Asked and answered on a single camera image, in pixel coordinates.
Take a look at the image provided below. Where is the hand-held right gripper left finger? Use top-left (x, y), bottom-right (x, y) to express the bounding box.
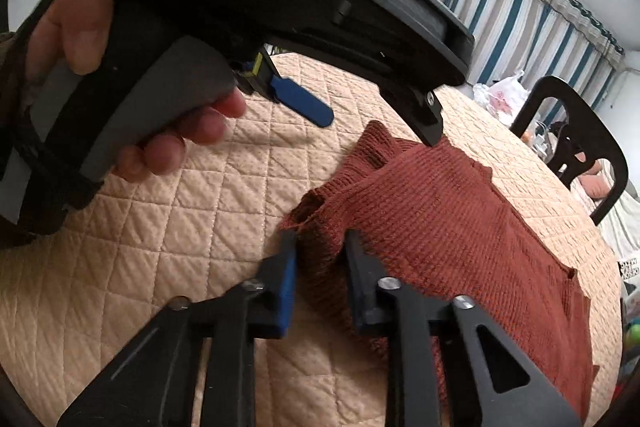
top-left (56, 229), bottom-right (299, 427)

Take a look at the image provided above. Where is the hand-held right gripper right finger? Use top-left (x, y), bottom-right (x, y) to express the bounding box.
top-left (344, 229), bottom-right (583, 427)

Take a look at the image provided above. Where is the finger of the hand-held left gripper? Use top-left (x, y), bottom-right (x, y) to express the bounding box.
top-left (380, 82), bottom-right (446, 146)
top-left (232, 52), bottom-right (335, 126)

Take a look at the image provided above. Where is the rust red knit sweater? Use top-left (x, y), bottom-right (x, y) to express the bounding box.
top-left (277, 121), bottom-right (601, 418)

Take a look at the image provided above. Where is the person's left hand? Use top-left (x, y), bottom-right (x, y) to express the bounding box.
top-left (22, 0), bottom-right (248, 184)

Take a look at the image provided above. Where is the white plastic bag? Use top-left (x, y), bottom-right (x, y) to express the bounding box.
top-left (472, 69), bottom-right (531, 118)

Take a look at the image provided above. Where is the peach quilted table cover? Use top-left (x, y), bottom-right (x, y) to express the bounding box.
top-left (0, 52), bottom-right (626, 427)

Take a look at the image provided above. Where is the blue white striped curtain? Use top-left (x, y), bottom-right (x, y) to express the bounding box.
top-left (442, 0), bottom-right (626, 128)

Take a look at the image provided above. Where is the pink pillow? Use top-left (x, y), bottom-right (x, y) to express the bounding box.
top-left (582, 159), bottom-right (609, 198)

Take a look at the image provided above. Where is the black dining chair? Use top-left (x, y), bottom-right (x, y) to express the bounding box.
top-left (510, 76), bottom-right (629, 226)

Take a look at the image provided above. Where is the bed with white sheet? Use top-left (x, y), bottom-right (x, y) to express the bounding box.
top-left (570, 184), bottom-right (640, 268)

